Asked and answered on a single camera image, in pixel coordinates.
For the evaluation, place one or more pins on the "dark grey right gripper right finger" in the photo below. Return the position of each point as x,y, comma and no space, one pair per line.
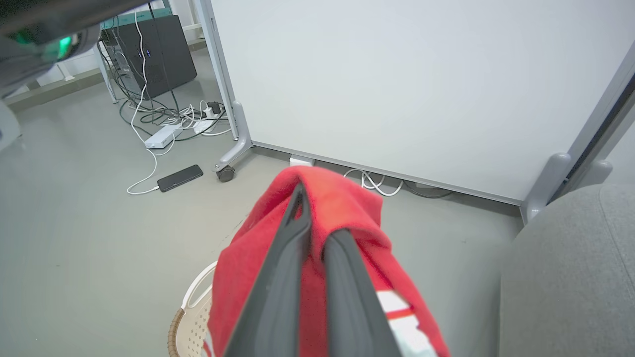
354,307

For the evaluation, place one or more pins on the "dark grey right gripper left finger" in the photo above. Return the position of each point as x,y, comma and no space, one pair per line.
278,297

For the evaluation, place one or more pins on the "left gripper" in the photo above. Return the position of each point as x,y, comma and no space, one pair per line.
30,54

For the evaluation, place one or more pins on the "red and white garment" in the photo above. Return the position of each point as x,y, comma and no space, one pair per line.
337,198

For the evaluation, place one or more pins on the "cream perforated laundry basket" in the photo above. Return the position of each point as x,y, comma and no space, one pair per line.
197,329

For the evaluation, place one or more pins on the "grey metal table leg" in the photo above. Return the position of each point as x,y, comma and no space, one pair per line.
110,79

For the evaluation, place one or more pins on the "black computer tower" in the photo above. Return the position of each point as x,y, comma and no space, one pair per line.
163,59

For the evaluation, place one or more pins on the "small white box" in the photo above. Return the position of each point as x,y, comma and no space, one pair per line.
300,161

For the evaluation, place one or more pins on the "black smartphone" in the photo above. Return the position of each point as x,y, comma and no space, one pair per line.
179,178

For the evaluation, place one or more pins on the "long white power strip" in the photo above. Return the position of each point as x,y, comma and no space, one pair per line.
162,137

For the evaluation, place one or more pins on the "small white power adapter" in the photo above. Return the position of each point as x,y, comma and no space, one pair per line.
202,127

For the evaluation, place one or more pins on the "black plug adapter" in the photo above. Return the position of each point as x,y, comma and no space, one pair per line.
214,107

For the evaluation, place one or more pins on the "grey fabric sofa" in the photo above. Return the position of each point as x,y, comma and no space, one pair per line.
570,277

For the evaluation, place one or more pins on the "large white rolling partition panel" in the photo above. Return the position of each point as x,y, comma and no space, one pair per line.
397,74

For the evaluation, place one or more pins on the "white partition panel grey foot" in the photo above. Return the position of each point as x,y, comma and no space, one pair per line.
595,173

